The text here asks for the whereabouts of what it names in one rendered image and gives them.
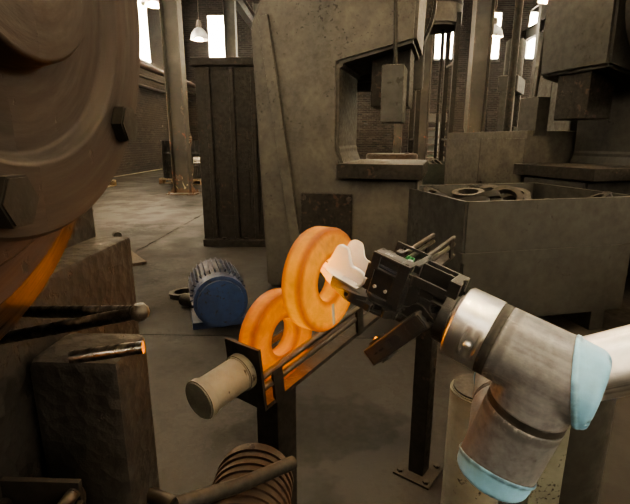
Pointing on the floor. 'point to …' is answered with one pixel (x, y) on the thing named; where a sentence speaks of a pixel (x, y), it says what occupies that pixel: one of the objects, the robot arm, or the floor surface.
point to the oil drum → (392, 156)
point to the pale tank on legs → (450, 18)
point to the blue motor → (216, 295)
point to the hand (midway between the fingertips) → (322, 266)
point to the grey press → (598, 103)
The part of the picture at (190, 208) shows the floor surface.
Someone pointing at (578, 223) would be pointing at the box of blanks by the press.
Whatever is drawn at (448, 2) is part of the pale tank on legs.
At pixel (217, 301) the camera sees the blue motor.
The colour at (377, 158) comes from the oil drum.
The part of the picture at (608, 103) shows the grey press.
